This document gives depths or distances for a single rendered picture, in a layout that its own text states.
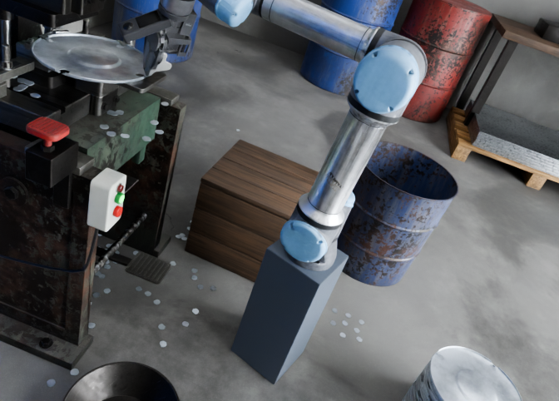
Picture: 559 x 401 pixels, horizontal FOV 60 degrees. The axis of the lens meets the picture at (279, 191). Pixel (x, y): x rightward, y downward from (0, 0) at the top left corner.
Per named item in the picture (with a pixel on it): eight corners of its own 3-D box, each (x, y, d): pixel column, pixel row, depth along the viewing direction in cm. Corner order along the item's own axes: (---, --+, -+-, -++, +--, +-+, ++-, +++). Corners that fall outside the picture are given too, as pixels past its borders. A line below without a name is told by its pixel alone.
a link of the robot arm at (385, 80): (331, 245, 128) (438, 53, 98) (311, 277, 115) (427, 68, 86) (292, 222, 130) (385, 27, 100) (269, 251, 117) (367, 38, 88)
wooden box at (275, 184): (303, 239, 218) (328, 175, 200) (277, 292, 186) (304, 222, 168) (222, 204, 223) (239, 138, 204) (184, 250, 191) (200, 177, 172)
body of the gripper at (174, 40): (185, 59, 121) (200, 20, 113) (151, 57, 116) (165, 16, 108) (175, 38, 124) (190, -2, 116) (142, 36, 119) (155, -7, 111)
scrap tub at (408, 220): (409, 246, 238) (455, 165, 213) (408, 304, 203) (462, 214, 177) (328, 215, 241) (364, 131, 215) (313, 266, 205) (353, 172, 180)
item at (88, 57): (170, 63, 137) (170, 61, 136) (116, 95, 112) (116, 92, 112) (76, 28, 138) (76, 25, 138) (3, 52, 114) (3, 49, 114)
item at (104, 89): (160, 117, 137) (168, 72, 130) (136, 136, 125) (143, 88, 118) (80, 86, 139) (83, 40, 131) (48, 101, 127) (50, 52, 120)
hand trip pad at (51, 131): (71, 157, 104) (72, 126, 100) (53, 169, 99) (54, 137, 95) (42, 146, 105) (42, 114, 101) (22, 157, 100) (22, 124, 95)
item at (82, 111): (138, 84, 151) (140, 66, 148) (45, 141, 113) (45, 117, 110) (51, 51, 153) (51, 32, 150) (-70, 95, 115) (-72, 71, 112)
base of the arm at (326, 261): (343, 254, 142) (355, 229, 137) (318, 279, 131) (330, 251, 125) (301, 227, 147) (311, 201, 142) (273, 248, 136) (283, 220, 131)
